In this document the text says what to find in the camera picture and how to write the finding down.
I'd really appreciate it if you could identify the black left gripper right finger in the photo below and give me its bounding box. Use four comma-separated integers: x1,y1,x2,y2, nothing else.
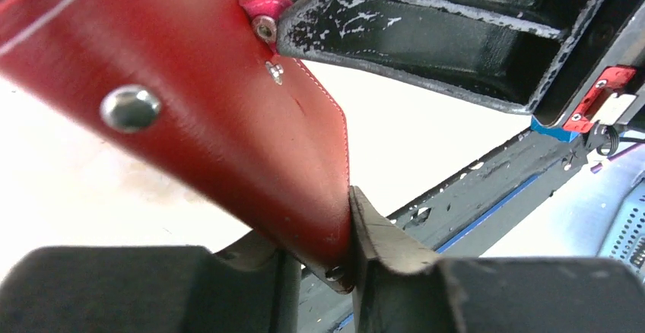
349,187,644,332

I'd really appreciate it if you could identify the red leather card holder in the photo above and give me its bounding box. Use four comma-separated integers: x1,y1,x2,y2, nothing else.
1,0,353,293

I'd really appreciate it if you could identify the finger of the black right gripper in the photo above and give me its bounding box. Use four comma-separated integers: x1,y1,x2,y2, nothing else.
277,0,605,114

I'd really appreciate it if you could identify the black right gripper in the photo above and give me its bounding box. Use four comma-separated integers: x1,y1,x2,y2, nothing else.
533,0,644,133

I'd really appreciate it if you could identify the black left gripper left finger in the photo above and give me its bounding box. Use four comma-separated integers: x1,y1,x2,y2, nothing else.
1,232,300,332

